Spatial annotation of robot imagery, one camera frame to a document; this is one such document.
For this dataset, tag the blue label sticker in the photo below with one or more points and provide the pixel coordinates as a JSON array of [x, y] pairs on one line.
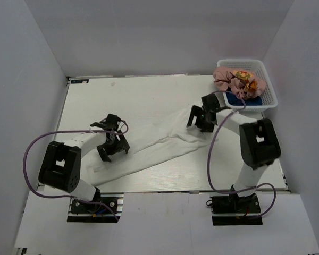
[[79, 81]]

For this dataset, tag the pink printed t shirt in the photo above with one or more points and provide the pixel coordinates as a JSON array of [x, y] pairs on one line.
[[242, 83]]

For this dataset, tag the blue t shirt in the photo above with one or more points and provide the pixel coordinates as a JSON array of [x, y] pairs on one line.
[[233, 100]]

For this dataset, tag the white plastic basket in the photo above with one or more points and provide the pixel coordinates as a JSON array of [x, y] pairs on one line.
[[256, 67]]

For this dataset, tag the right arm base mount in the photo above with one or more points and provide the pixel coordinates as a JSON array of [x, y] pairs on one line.
[[231, 210]]

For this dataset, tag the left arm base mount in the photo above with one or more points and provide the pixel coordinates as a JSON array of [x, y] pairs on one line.
[[108, 210]]

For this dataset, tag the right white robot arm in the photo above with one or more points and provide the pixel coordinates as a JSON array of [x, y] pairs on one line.
[[259, 145]]

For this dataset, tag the white t shirt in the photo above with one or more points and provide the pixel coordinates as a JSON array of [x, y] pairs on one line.
[[150, 145]]

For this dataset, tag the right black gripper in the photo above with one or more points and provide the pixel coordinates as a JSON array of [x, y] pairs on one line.
[[197, 111]]

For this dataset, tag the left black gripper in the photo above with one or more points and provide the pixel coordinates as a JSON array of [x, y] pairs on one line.
[[122, 145]]

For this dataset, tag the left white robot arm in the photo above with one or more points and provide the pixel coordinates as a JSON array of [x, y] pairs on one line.
[[61, 165]]

